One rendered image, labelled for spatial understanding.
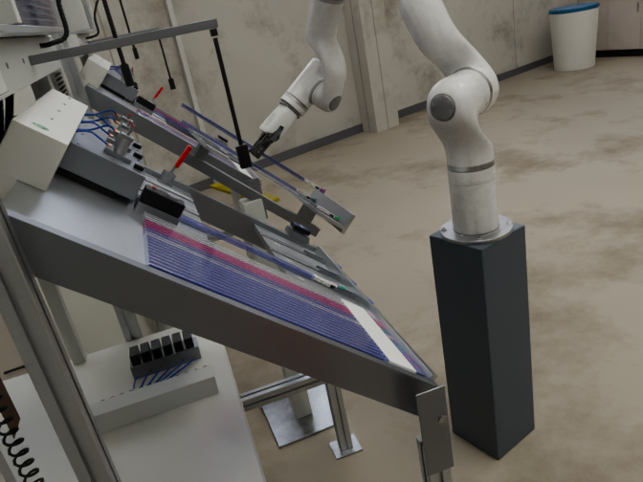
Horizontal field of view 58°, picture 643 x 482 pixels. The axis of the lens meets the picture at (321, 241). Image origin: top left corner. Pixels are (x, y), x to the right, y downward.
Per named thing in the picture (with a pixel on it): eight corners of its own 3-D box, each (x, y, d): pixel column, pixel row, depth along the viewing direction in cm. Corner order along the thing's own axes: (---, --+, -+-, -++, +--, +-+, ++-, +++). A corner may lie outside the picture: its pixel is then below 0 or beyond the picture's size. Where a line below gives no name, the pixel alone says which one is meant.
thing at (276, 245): (309, 259, 158) (315, 250, 158) (418, 396, 99) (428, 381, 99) (249, 231, 150) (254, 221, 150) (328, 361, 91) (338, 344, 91)
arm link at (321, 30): (370, 9, 152) (343, 112, 171) (328, -14, 159) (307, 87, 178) (346, 12, 146) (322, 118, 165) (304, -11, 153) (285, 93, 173)
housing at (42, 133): (61, 161, 131) (89, 105, 129) (29, 227, 87) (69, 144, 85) (25, 144, 128) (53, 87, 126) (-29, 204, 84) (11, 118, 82)
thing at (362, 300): (308, 269, 159) (321, 247, 158) (416, 410, 100) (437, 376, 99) (305, 268, 159) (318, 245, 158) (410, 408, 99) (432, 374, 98)
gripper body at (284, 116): (277, 97, 174) (254, 125, 175) (287, 99, 165) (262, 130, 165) (296, 113, 178) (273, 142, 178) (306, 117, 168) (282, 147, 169)
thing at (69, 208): (181, 210, 143) (190, 192, 142) (219, 337, 84) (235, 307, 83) (46, 148, 129) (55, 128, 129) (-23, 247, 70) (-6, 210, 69)
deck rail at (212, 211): (306, 267, 161) (318, 248, 160) (308, 269, 159) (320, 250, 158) (47, 147, 131) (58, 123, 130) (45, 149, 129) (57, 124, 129)
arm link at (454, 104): (502, 158, 150) (496, 63, 141) (472, 182, 137) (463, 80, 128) (459, 157, 157) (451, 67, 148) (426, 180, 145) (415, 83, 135)
